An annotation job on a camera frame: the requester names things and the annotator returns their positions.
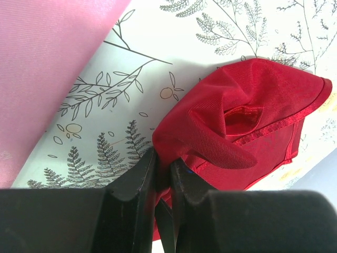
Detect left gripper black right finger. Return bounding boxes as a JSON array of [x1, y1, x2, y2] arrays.
[[171, 159, 336, 252]]

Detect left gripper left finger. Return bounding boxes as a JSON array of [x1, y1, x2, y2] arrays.
[[1, 149, 157, 252]]

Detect pink cloth placemat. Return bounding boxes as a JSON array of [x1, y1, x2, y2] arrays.
[[1, 1, 128, 188]]

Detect red cloth napkin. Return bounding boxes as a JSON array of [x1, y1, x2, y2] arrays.
[[151, 58, 333, 242]]

